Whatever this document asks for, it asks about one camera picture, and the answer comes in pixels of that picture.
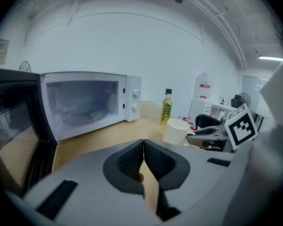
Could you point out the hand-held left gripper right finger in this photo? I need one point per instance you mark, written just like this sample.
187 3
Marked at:
195 173

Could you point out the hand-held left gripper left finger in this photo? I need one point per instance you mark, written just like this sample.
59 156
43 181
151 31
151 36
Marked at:
92 196

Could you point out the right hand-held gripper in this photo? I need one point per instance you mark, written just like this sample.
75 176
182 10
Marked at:
241 128

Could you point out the white paper cup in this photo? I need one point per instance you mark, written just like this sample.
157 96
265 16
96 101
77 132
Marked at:
177 132

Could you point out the white microwave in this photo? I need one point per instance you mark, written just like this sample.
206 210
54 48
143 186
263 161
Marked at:
129 98

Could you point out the person's right forearm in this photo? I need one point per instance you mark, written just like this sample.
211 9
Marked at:
268 149

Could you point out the black office chair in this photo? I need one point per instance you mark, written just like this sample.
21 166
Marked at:
205 120

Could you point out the white cabinet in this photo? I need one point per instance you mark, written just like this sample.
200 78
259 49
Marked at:
199 109

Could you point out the yellow oil bottle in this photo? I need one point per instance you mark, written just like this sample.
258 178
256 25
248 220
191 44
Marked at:
166 112

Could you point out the white cylindrical tank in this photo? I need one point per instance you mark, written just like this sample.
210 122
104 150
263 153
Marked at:
203 86

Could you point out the black standing fan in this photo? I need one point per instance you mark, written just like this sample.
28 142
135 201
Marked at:
243 99

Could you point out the ceiling tube light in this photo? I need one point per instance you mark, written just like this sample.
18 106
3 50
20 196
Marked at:
271 58

